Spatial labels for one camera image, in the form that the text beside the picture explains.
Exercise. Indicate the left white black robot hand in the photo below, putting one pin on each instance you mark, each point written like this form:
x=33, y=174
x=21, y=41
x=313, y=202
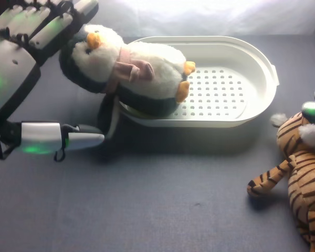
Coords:
x=13, y=73

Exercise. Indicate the plush penguin with pink bow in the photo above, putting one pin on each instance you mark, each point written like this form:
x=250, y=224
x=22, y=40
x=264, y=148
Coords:
x=152, y=65

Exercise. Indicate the plush striped tiger toy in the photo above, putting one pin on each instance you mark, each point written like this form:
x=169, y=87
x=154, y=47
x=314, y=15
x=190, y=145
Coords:
x=307, y=178

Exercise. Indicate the white perforated oval basin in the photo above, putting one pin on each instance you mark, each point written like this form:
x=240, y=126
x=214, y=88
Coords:
x=252, y=65

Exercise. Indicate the grey table cloth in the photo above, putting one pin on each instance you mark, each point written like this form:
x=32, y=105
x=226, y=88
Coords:
x=147, y=204

